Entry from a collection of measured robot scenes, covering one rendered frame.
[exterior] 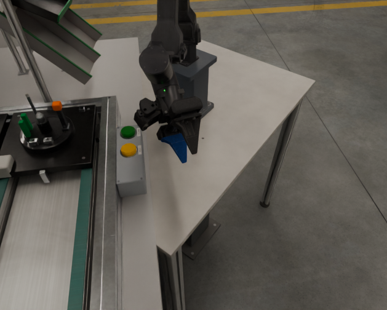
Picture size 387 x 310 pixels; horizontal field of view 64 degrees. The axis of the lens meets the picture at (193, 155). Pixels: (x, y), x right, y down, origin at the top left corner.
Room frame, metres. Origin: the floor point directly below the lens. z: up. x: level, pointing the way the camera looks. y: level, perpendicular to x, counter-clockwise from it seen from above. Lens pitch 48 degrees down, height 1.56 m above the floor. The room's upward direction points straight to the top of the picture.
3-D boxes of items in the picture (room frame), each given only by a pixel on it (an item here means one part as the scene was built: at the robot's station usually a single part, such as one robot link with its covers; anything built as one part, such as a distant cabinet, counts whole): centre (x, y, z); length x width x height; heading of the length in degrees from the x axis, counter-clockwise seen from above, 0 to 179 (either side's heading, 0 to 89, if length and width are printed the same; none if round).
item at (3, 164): (0.50, 0.48, 0.97); 0.05 x 0.05 x 0.04; 9
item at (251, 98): (0.89, 0.07, 0.84); 0.90 x 0.70 x 0.03; 143
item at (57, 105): (0.62, 0.35, 1.04); 0.04 x 0.02 x 0.08; 99
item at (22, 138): (0.61, 0.40, 0.98); 0.14 x 0.14 x 0.02
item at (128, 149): (0.56, 0.17, 0.96); 0.04 x 0.04 x 0.02
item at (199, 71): (0.86, 0.03, 0.96); 0.15 x 0.15 x 0.20; 53
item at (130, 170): (0.56, 0.17, 0.93); 0.21 x 0.07 x 0.06; 9
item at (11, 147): (0.61, 0.40, 0.96); 0.24 x 0.24 x 0.02; 9
